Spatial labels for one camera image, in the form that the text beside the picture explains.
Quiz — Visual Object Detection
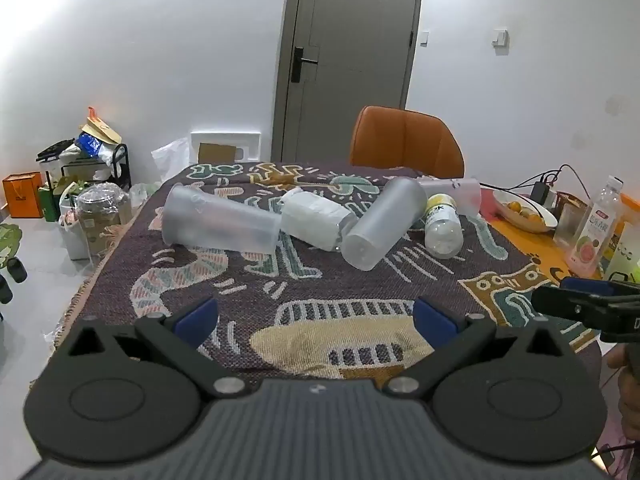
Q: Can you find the white plastic bag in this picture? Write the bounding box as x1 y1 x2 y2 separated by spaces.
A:
151 137 194 184

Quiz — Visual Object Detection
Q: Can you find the white printed carton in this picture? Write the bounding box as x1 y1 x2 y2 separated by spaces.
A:
602 222 640 281

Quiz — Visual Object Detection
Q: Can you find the white flat box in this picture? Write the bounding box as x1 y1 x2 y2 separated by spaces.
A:
190 130 263 164

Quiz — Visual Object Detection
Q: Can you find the green package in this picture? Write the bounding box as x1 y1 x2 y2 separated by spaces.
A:
38 185 61 222

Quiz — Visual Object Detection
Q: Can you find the dark red basket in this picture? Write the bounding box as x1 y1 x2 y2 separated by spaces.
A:
554 191 588 211

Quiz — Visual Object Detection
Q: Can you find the white oval bowl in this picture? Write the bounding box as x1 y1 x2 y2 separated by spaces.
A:
492 189 559 233

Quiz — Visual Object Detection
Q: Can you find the white opaque cup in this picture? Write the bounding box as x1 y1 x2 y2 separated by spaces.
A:
280 187 357 252

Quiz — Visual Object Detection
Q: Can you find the clear bottle yellow cap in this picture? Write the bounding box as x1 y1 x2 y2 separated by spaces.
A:
424 194 464 260

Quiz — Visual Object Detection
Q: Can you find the clear drinking glass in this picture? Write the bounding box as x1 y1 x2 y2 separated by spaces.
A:
553 202 588 249

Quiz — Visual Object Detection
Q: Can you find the person's right hand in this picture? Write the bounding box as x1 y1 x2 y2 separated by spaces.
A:
606 344 640 443

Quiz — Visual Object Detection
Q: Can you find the brown cardboard piece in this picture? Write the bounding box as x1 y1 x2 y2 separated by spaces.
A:
198 142 246 163

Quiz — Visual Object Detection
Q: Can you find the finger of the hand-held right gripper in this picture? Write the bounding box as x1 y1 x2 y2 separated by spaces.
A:
559 277 640 302
530 286 607 319

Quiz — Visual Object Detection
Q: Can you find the black door lock handle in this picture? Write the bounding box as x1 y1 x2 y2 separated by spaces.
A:
290 46 319 83

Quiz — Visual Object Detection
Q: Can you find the orange paper bag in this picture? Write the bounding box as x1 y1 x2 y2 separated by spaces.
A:
2 172 45 219

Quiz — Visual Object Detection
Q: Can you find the black metal rack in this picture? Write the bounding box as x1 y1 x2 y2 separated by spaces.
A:
36 140 132 198

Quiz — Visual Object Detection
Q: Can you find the white shopping bag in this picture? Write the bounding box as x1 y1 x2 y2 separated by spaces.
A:
58 195 92 261

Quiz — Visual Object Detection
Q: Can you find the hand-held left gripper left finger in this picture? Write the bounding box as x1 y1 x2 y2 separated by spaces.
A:
52 297 251 402

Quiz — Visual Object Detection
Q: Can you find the clear plastic jar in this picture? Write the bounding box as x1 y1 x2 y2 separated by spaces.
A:
76 183 133 262

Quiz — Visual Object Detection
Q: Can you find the grey door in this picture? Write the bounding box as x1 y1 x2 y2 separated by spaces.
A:
272 0 426 163

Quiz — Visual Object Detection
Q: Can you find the black power adapter with cables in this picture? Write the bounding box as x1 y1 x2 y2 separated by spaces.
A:
520 163 596 206

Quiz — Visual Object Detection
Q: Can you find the large frosted plastic cup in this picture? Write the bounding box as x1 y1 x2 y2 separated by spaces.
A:
161 183 283 254

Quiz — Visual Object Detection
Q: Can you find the blue white bag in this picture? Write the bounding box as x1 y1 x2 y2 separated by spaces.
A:
75 132 119 167

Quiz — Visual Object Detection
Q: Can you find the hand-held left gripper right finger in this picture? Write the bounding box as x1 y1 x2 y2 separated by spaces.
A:
382 297 577 402

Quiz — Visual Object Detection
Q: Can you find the orange chair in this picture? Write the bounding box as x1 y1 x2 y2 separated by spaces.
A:
348 106 466 179

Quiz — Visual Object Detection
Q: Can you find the printed woven blanket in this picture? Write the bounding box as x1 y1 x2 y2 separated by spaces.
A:
52 160 603 392

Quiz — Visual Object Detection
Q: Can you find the pink label drink bottle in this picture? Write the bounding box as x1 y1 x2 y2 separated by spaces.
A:
565 176 625 277

